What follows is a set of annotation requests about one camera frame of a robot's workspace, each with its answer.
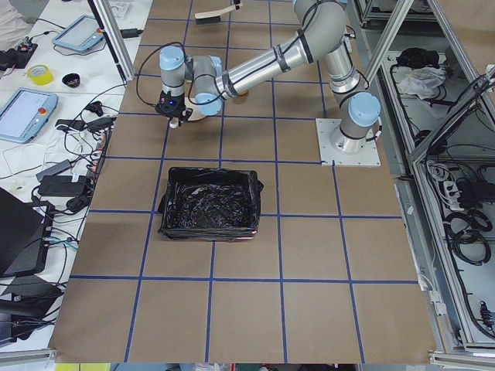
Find aluminium frame post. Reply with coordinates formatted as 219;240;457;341
87;0;135;83

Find bin with black bag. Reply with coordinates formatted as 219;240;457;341
158;167;264;241

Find far blue teach pendant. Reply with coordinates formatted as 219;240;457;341
52;15;104;52

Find yellow tape roll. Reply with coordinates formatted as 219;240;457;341
27;65;53;86

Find black power strip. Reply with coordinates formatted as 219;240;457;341
87;128;113;179

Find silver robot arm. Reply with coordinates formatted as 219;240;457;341
153;1;381;155

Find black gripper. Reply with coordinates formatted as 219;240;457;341
155;91;186;128

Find black laptop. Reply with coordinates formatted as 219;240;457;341
1;189;54;278

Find white crumpled cloth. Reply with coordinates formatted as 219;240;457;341
398;66;446;99

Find beige hand brush black bristles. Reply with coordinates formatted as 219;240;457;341
194;0;243;25

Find black power adapter brick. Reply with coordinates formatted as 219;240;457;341
37;175;91;197

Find near blue teach pendant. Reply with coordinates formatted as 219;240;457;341
1;87;59;144

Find blue teach pendant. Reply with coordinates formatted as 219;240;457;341
52;15;104;52
1;87;59;144

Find beige plastic dustpan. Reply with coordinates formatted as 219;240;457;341
169;97;206;128

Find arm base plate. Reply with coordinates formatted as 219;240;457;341
316;118;381;168

